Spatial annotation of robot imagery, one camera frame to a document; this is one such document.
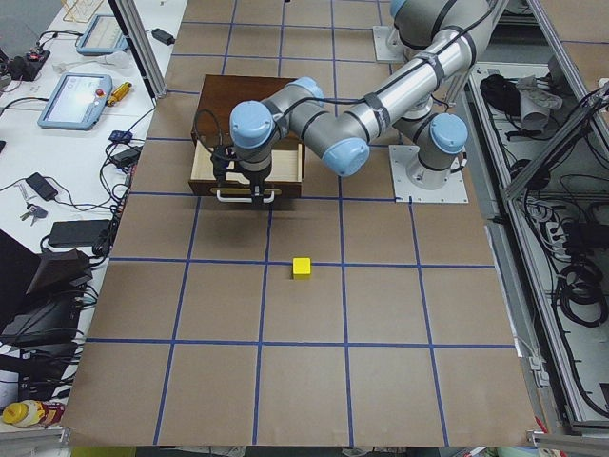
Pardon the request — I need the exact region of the yellow bottle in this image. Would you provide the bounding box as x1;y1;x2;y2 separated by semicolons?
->
1;400;66;427

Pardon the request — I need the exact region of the yellow screwdriver tool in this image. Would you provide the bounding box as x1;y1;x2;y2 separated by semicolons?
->
107;81;132;107

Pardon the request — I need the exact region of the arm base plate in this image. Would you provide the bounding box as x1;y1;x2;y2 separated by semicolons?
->
372;26;406;64
389;145;469;205

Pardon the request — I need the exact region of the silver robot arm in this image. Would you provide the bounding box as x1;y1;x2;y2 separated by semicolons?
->
229;1;493;203

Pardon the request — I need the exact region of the black smartphone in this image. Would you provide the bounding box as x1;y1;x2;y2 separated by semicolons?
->
26;172;58;201

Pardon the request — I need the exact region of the blue teach pendant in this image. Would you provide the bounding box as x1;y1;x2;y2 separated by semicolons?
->
76;14;128;55
37;72;113;130

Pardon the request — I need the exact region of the dark wooden drawer box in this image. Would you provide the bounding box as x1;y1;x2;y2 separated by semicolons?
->
188;74;318;206

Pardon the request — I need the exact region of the near blue teach pendant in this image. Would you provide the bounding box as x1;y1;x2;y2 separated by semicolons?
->
37;72;113;130

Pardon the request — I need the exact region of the black power adapter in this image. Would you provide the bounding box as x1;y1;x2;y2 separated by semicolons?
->
151;28;175;46

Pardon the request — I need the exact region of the black laptop brick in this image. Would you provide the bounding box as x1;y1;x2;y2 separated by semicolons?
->
48;219;110;248

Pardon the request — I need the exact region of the aluminium frame post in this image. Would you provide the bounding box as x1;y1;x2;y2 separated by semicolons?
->
108;0;167;100

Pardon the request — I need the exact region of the keys bunch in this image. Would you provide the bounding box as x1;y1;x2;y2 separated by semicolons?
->
20;203;48;225

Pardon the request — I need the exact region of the yellow block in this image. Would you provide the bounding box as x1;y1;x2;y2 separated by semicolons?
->
292;257;312;280

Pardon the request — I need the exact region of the far blue teach pendant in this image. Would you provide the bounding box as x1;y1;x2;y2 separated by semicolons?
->
76;14;128;55

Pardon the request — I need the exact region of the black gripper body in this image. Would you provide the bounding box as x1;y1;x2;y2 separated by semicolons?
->
244;169;269;196

